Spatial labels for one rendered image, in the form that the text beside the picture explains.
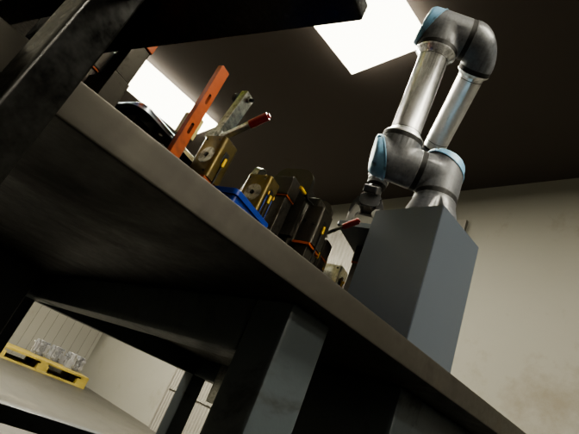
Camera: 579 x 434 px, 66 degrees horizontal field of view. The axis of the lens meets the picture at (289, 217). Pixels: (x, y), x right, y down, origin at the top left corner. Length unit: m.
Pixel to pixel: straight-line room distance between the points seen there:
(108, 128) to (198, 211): 0.11
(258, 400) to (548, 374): 2.80
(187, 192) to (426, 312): 0.70
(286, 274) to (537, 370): 2.85
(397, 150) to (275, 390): 0.82
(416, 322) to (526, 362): 2.35
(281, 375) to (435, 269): 0.57
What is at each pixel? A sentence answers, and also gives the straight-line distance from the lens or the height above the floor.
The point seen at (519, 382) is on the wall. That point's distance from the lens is 3.30.
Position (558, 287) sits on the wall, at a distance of 3.48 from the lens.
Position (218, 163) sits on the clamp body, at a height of 0.98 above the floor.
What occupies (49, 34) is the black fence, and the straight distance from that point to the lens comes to 0.33.
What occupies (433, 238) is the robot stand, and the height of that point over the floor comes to 1.01.
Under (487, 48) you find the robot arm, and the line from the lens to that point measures 1.46.
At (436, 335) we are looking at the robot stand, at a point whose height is 0.82.
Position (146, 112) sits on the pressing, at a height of 1.00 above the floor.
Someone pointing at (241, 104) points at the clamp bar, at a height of 1.17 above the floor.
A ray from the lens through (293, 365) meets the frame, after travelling 0.61.
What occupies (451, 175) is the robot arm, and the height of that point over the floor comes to 1.25.
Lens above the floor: 0.51
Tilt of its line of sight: 24 degrees up
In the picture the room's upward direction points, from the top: 24 degrees clockwise
